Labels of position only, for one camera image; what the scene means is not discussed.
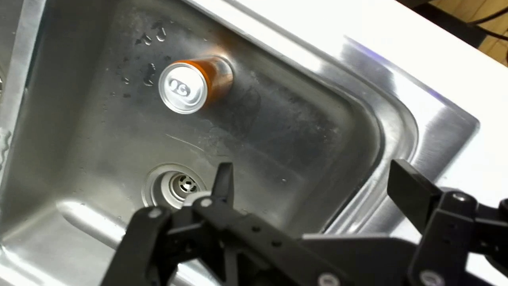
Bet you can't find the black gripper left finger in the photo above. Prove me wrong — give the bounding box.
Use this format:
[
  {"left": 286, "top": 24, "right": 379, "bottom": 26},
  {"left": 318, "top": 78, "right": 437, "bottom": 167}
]
[{"left": 101, "top": 161, "right": 347, "bottom": 286}]

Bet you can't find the orange Fanta can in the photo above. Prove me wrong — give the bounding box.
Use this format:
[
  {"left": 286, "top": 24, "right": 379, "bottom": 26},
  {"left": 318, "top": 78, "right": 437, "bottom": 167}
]
[{"left": 158, "top": 56, "right": 236, "bottom": 116}]

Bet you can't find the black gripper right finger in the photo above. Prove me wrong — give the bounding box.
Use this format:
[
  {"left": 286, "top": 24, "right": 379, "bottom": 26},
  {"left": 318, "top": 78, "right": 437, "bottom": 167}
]
[{"left": 386, "top": 157, "right": 508, "bottom": 286}]

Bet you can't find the metal sink drain strainer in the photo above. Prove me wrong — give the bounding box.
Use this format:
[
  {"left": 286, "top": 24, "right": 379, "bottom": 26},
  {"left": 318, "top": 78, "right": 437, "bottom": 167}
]
[{"left": 142, "top": 164, "right": 212, "bottom": 211}]

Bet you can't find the stainless steel double sink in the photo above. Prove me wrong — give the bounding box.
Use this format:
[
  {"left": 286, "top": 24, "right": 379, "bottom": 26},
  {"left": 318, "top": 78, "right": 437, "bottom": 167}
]
[{"left": 0, "top": 0, "right": 482, "bottom": 286}]

